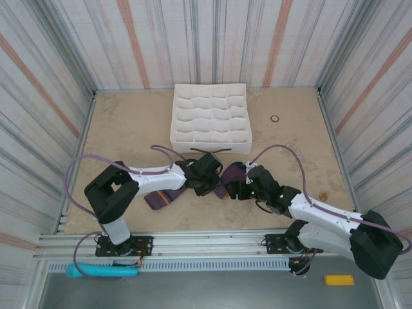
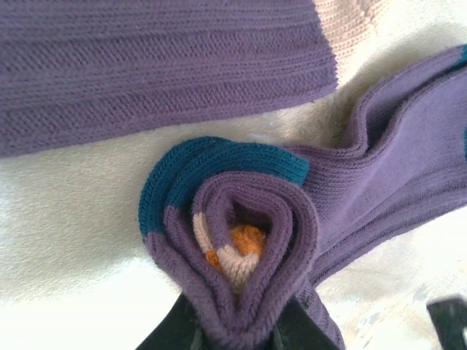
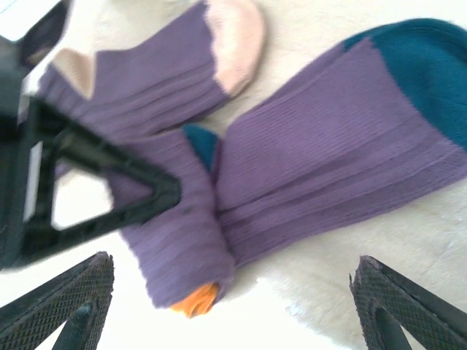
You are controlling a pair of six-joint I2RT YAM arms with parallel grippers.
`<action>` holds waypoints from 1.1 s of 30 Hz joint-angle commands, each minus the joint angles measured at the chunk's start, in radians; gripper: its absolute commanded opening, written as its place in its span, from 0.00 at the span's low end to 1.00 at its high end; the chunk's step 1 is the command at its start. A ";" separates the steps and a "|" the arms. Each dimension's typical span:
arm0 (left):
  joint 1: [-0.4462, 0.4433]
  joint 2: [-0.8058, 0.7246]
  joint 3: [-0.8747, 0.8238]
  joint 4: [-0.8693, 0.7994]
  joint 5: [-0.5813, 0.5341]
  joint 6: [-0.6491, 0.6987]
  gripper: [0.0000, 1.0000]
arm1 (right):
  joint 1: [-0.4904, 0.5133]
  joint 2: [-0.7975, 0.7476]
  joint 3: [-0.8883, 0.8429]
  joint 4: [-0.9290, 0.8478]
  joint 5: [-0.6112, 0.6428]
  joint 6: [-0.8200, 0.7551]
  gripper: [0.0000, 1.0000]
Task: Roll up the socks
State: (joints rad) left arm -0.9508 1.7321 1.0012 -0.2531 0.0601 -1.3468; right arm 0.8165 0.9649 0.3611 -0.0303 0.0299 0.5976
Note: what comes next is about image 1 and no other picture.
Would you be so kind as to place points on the white fabric organiser box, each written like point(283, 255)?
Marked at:
point(210, 116)

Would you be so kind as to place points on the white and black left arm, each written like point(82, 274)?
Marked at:
point(154, 180)

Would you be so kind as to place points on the small tan object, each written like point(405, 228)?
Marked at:
point(323, 195)

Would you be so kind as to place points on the grey metal shelf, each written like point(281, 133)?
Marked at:
point(193, 293)

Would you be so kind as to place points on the yellow rectangular block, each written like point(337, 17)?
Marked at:
point(339, 280)

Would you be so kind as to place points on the aluminium extrusion rail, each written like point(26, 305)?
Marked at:
point(209, 239)

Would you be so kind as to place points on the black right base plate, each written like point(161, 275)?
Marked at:
point(273, 244)

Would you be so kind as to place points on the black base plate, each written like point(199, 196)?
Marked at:
point(273, 244)
point(145, 246)

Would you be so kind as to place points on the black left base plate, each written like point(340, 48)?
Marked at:
point(145, 246)

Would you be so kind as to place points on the aluminium frame side rail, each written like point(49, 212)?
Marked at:
point(87, 124)
point(335, 145)

